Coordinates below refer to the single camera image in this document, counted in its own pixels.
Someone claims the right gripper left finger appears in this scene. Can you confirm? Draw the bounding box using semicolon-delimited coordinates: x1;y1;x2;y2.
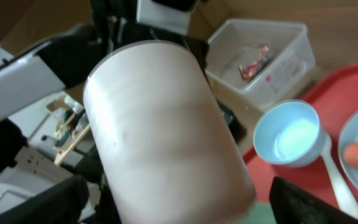
0;175;89;224

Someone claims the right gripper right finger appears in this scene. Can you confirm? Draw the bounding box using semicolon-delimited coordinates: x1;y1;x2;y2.
269;177;358;224

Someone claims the light blue bowl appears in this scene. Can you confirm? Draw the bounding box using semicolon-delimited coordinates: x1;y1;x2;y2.
253;100;326;167

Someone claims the pink plastic cup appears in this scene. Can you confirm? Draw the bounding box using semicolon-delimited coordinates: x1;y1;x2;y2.
83;40;255;223

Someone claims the red foil wrapper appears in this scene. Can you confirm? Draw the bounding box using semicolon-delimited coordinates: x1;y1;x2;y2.
238;44;272;82

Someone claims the green bowl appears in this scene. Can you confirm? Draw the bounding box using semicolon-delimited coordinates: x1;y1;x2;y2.
233;202;277;224

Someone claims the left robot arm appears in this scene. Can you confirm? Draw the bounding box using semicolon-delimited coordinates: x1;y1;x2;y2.
0;1;209;172

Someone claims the white spoon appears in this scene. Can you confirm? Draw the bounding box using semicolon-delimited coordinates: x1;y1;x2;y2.
321;131;358;220

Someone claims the clear plastic bin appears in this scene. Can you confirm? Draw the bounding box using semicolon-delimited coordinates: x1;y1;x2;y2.
206;19;315;111

